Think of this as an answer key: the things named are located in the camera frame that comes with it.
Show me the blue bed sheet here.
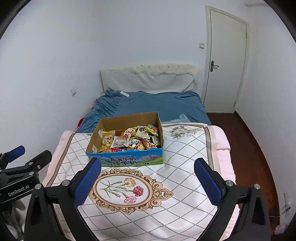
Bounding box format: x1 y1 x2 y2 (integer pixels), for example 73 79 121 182
76 90 211 133

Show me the white chocolate stick packet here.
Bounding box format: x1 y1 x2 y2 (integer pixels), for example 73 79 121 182
135 126 150 139

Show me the colourful candy ball bag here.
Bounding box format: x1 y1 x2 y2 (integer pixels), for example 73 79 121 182
145 124 159 137

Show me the white cookie snack packet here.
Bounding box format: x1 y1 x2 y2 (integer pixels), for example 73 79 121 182
111 135 130 148

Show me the white pillow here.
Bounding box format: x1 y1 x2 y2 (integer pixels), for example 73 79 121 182
100 64 200 94

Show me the yellow biscuit ball packet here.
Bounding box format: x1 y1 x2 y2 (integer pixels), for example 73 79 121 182
100 130 115 152

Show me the white door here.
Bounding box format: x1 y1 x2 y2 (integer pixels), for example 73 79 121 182
202 6 249 113

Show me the cardboard snack box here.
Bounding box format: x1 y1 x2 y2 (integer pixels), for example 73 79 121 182
85 112 164 167

